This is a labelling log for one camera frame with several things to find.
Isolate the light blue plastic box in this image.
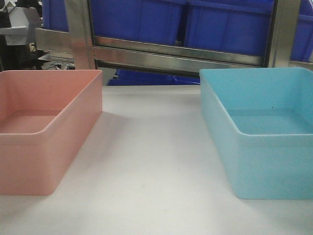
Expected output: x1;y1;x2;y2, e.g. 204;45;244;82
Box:
200;68;313;199

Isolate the pink plastic box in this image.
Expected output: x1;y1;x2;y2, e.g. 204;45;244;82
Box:
0;70;103;196

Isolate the blue storage bin right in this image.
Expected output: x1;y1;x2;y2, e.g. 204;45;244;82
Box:
183;0;274;56

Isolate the blue storage bin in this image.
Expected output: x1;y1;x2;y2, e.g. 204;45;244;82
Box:
90;0;188;45
183;0;274;56

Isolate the stainless steel shelf rack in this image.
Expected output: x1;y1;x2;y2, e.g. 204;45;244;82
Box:
36;0;313;76

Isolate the blue storage bin left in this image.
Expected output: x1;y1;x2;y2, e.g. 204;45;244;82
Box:
90;0;188;45

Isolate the blue bin far right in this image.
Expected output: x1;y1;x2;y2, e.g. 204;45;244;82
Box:
290;0;313;62

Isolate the blue bin far left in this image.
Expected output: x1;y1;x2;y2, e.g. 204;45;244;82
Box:
42;0;69;32

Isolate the blue bin lower shelf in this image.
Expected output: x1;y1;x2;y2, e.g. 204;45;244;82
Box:
107;70;200;86

